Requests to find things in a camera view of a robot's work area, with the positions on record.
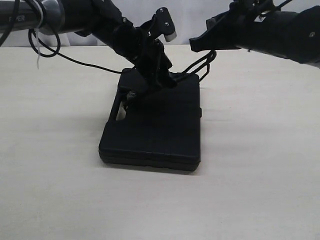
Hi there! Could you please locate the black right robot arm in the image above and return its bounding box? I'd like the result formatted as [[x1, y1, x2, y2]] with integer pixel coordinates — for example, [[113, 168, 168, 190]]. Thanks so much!
[[189, 0, 320, 68]]

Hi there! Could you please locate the black braided rope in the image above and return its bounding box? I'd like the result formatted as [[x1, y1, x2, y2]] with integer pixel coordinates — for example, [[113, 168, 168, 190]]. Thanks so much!
[[122, 49, 217, 113]]

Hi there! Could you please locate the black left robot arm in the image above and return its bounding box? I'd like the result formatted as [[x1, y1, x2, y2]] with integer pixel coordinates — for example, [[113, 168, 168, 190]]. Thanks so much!
[[0, 0, 177, 96]]

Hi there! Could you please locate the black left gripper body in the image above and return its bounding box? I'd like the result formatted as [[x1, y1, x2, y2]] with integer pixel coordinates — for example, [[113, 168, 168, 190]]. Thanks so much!
[[112, 23, 169, 88]]

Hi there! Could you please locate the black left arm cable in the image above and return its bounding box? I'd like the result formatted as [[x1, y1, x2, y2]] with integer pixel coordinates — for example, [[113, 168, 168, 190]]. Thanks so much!
[[0, 0, 131, 75]]

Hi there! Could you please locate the white backdrop curtain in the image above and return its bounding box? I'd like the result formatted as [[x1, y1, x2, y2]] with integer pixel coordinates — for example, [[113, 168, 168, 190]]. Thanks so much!
[[2, 0, 320, 47]]

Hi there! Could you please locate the black plastic carry case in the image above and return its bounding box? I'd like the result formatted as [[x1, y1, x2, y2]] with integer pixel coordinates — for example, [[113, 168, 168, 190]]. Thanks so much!
[[98, 68, 202, 172]]

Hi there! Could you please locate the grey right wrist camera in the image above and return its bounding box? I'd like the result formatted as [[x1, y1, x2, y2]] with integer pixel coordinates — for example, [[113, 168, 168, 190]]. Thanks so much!
[[205, 12, 226, 31]]

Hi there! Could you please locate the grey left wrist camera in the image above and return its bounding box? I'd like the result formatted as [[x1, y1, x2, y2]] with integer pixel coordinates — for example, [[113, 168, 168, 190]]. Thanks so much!
[[149, 7, 177, 43]]

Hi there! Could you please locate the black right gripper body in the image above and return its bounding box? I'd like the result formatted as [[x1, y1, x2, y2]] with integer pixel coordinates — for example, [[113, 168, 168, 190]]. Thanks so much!
[[221, 0, 275, 50]]

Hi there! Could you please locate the white zip tie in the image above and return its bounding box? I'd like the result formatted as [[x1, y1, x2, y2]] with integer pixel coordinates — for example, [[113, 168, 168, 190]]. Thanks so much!
[[31, 0, 45, 70]]

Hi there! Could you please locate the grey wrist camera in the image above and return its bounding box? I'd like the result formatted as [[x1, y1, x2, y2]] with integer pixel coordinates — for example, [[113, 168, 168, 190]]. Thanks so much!
[[205, 12, 226, 31], [149, 7, 177, 43]]

